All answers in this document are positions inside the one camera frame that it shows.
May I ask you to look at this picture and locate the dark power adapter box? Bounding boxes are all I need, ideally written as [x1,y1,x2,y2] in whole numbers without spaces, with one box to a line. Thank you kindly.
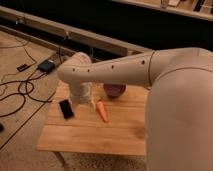
[38,60,55,73]

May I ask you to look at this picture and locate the orange carrot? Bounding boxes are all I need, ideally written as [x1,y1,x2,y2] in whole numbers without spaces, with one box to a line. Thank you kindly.
[96,101,109,122]

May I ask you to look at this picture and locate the black phone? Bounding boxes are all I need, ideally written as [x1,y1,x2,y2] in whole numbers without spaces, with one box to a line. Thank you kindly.
[59,100,74,119]

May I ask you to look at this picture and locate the dark purple bowl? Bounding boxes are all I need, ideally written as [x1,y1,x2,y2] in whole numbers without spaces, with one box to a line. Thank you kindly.
[103,84,126,98]

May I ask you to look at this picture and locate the small black device on floor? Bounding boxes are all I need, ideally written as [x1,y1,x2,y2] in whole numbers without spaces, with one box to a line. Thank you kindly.
[17,64,30,72]

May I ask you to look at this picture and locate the black cable on floor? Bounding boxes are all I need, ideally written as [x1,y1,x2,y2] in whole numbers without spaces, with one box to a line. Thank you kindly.
[0,36,64,150]

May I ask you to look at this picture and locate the wooden table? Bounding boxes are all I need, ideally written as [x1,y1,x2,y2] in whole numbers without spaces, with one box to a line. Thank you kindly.
[37,82,148,158]

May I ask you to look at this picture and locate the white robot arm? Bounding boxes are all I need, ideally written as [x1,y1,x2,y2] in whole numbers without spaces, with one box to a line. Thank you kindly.
[58,48,213,171]

